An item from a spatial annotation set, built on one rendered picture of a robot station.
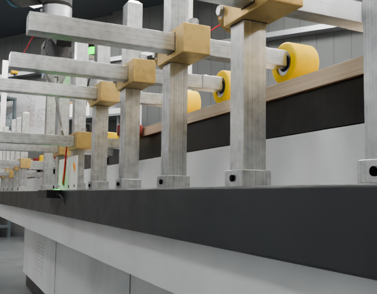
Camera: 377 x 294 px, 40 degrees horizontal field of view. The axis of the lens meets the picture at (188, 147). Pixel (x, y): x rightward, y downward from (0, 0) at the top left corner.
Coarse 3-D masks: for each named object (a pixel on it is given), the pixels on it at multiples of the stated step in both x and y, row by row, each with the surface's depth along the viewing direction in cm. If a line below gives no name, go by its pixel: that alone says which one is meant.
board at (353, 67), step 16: (336, 64) 83; (352, 64) 80; (288, 80) 95; (304, 80) 90; (320, 80) 86; (336, 80) 83; (272, 96) 99; (288, 96) 96; (192, 112) 132; (208, 112) 124; (224, 112) 116; (144, 128) 164; (160, 128) 151
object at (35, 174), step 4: (0, 172) 311; (4, 172) 312; (8, 172) 313; (28, 172) 317; (32, 172) 318; (36, 172) 319; (40, 172) 320; (28, 176) 317; (32, 176) 318; (36, 176) 319; (40, 176) 320
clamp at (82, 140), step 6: (78, 132) 152; (84, 132) 153; (90, 132) 154; (78, 138) 152; (84, 138) 153; (90, 138) 153; (78, 144) 152; (84, 144) 152; (90, 144) 153; (84, 150) 159
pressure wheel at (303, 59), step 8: (280, 48) 100; (288, 48) 97; (296, 48) 96; (304, 48) 97; (312, 48) 98; (288, 56) 98; (296, 56) 95; (304, 56) 96; (312, 56) 97; (288, 64) 98; (296, 64) 95; (304, 64) 96; (312, 64) 97; (280, 72) 100; (288, 72) 97; (296, 72) 96; (304, 72) 97; (280, 80) 99
